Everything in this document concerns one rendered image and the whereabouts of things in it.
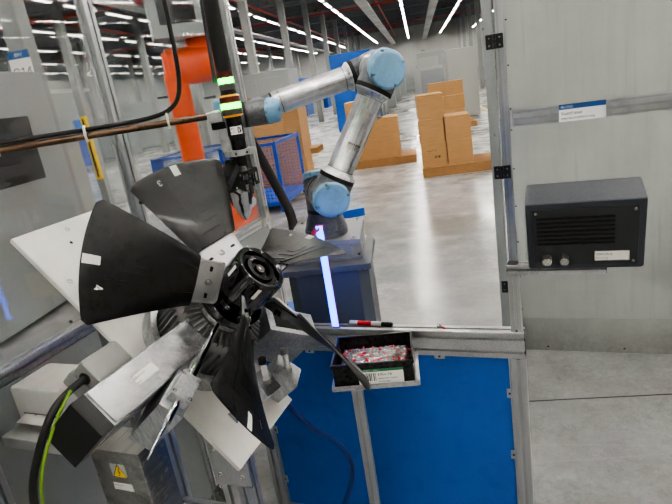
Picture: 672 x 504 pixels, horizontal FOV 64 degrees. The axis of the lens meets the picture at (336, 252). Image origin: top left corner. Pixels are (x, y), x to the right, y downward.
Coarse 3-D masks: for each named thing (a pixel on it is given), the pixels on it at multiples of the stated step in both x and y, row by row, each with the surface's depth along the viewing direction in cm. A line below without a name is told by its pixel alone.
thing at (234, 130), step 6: (228, 120) 116; (234, 120) 115; (240, 120) 116; (228, 126) 116; (234, 126) 116; (240, 126) 116; (228, 132) 117; (234, 132) 116; (240, 132) 116; (234, 138) 116; (240, 138) 117; (234, 144) 117; (240, 144) 117; (240, 156) 118; (246, 156) 119; (240, 162) 118; (246, 162) 119
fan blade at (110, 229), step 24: (96, 216) 97; (120, 216) 100; (96, 240) 96; (120, 240) 99; (144, 240) 102; (168, 240) 105; (120, 264) 98; (144, 264) 101; (168, 264) 105; (192, 264) 108; (120, 288) 98; (144, 288) 102; (168, 288) 105; (192, 288) 109; (96, 312) 95; (120, 312) 98; (144, 312) 102
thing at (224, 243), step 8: (224, 240) 122; (232, 240) 122; (208, 248) 122; (216, 248) 122; (224, 248) 122; (232, 248) 122; (240, 248) 121; (208, 256) 121; (216, 256) 121; (224, 256) 121; (232, 256) 121
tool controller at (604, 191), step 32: (544, 192) 132; (576, 192) 129; (608, 192) 125; (640, 192) 122; (544, 224) 130; (576, 224) 128; (608, 224) 125; (640, 224) 124; (544, 256) 135; (576, 256) 133; (608, 256) 130; (640, 256) 128
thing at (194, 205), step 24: (168, 168) 128; (192, 168) 130; (216, 168) 132; (144, 192) 124; (168, 192) 125; (192, 192) 126; (216, 192) 127; (168, 216) 123; (192, 216) 123; (216, 216) 124; (192, 240) 122; (216, 240) 122
